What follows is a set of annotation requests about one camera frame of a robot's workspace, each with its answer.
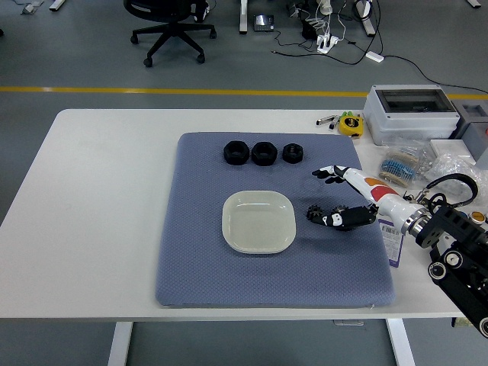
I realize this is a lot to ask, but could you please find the person's foot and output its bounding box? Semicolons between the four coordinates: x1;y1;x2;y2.
191;0;211;22

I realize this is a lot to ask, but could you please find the clear plastic parts bag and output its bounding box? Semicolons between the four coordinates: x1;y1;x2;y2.
425;152;488;209

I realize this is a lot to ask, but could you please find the long black floor cable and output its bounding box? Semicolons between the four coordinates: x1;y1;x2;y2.
383;55;488;95

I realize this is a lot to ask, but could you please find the black desk phone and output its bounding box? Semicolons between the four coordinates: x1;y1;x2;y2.
253;14;276;32

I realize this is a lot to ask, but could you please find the white flat box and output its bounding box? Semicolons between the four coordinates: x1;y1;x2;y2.
430;139;476;159

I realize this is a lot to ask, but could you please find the grey electrical enclosure box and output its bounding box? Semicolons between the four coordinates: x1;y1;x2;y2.
362;84;461;146

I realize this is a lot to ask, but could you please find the yellow tape measure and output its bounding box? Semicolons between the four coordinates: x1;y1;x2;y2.
339;115;364;137

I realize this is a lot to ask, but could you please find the white table leg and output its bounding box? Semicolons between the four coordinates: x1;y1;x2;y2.
385;318;416;366
107;322;134;366

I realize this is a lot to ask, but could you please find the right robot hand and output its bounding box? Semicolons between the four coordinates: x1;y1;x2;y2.
311;165;420;233

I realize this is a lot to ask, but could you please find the large black hex nut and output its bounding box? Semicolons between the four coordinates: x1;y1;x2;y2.
222;140;251;165
251;141;278;167

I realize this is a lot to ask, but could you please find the white power strip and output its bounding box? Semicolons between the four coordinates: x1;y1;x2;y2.
316;34;341;54

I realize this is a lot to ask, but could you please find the black office chair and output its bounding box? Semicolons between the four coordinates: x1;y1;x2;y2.
124;0;217;68

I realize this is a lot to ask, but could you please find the small black hex nut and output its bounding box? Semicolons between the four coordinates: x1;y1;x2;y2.
282;143;304;164

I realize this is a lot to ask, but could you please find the grey control box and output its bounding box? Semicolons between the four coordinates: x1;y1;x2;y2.
453;102;488;161

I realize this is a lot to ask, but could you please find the blue-grey quilted mat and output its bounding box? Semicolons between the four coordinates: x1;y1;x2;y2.
154;131;395;308

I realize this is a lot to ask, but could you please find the white square plate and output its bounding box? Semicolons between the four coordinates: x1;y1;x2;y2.
221;189;297;255

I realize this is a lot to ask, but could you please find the black power adapter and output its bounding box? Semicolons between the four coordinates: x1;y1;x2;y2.
301;18;318;40

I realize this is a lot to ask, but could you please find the purple-edged label card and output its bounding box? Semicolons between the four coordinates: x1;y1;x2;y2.
378;219;405;268

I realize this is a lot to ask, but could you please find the bag of blue resistors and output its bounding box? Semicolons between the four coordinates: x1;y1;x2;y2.
378;144;432;188

